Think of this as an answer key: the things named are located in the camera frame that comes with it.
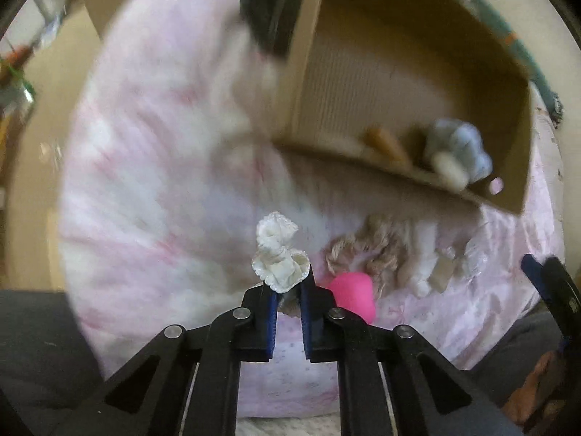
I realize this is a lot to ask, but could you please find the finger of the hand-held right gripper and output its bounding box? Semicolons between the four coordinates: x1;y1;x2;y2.
520;253;581;355

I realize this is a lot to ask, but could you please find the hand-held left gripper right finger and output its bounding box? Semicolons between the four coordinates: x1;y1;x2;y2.
300;274;518;436

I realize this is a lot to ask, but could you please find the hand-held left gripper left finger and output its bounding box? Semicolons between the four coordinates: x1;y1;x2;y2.
64;284;279;436

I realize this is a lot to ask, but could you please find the white lace scrunchie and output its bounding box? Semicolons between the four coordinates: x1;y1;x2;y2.
252;211;311;294

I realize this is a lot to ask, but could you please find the cardboard box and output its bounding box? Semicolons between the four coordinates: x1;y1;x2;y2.
271;0;533;216

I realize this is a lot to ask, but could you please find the pink soft ball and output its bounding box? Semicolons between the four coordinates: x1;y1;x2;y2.
324;271;377;325

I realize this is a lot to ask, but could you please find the white fluffy soft toy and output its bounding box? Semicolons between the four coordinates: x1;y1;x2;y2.
398;220;455;297

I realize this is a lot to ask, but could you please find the orange soft carrot toy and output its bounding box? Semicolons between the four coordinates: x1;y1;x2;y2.
365;126;413;165

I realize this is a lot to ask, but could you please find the person's right hand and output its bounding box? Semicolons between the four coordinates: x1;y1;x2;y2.
504;350;568;423

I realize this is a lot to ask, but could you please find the clear plastic wrapper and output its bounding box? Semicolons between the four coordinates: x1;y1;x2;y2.
447;225;493;282

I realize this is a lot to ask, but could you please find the beige knitted scrunchie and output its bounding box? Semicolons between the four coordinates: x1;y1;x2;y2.
325;215;411;298

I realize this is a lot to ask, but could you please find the light blue plush toy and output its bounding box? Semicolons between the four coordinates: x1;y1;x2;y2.
423;118;493;191

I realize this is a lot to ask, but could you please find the pink floral bed sheet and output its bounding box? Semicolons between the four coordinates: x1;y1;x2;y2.
58;0;566;419

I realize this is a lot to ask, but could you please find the black cloth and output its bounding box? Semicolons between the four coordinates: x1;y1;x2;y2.
239;0;310;57

